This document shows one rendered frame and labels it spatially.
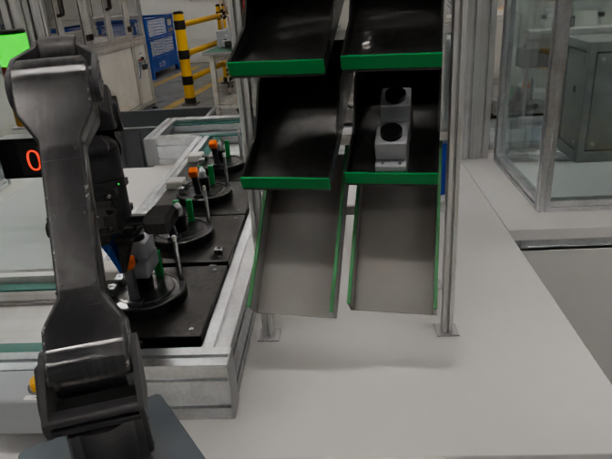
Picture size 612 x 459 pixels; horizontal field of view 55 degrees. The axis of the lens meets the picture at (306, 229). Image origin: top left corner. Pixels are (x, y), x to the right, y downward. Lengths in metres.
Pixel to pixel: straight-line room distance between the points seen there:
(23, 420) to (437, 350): 0.65
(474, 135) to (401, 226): 1.14
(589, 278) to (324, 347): 0.83
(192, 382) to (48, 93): 0.48
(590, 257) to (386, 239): 0.79
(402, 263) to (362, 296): 0.08
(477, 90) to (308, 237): 1.19
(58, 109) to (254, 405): 0.55
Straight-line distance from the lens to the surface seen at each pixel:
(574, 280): 1.65
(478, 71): 2.01
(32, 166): 1.13
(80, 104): 0.59
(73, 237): 0.57
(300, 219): 0.96
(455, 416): 0.93
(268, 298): 0.92
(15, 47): 1.10
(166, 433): 0.63
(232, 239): 1.23
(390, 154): 0.82
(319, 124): 0.94
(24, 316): 1.22
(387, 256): 0.93
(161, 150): 2.21
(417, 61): 0.79
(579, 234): 1.59
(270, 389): 0.98
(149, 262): 1.00
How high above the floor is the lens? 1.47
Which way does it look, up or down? 24 degrees down
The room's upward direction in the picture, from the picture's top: 4 degrees counter-clockwise
